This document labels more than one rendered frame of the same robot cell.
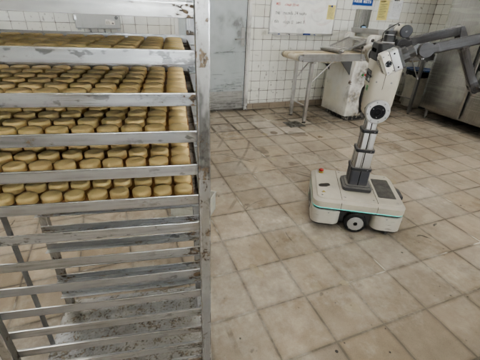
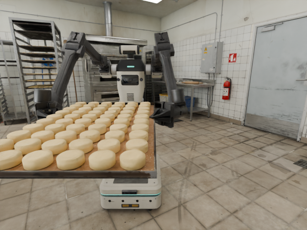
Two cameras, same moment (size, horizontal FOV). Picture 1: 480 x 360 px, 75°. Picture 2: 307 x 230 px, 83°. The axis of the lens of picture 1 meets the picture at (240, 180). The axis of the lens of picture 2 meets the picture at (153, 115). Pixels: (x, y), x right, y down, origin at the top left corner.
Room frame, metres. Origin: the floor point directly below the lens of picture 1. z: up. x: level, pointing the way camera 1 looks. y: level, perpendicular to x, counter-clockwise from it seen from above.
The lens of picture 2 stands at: (2.11, -2.45, 1.17)
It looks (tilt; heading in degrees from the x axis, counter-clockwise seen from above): 14 degrees down; 82
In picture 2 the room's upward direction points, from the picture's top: straight up
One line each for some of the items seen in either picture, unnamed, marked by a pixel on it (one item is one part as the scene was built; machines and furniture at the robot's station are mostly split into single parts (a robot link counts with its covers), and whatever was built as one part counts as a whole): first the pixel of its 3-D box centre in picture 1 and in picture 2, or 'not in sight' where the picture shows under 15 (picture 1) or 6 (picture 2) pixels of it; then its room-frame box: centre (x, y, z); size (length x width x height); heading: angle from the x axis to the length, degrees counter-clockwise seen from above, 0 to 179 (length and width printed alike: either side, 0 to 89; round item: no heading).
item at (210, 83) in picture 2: not in sight; (178, 96); (3.53, 2.43, 0.49); 1.90 x 0.72 x 0.98; 112
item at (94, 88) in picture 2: not in sight; (113, 77); (1.69, 2.76, 1.00); 1.56 x 1.20 x 2.01; 22
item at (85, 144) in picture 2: not in sight; (81, 146); (1.99, -2.07, 1.01); 0.05 x 0.05 x 0.02
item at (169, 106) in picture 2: not in sight; (159, 113); (2.22, -1.80, 1.01); 0.09 x 0.07 x 0.07; 37
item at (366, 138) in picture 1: (362, 153); not in sight; (2.13, -0.89, 0.53); 0.11 x 0.11 x 0.40; 82
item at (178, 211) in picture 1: (193, 203); not in sight; (2.03, 0.35, 0.08); 0.30 x 0.22 x 0.16; 75
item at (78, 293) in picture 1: (133, 286); not in sight; (1.05, 0.48, 0.24); 0.64 x 0.03 x 0.03; 102
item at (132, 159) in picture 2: not in sight; (132, 159); (2.11, -2.14, 1.01); 0.05 x 0.05 x 0.02
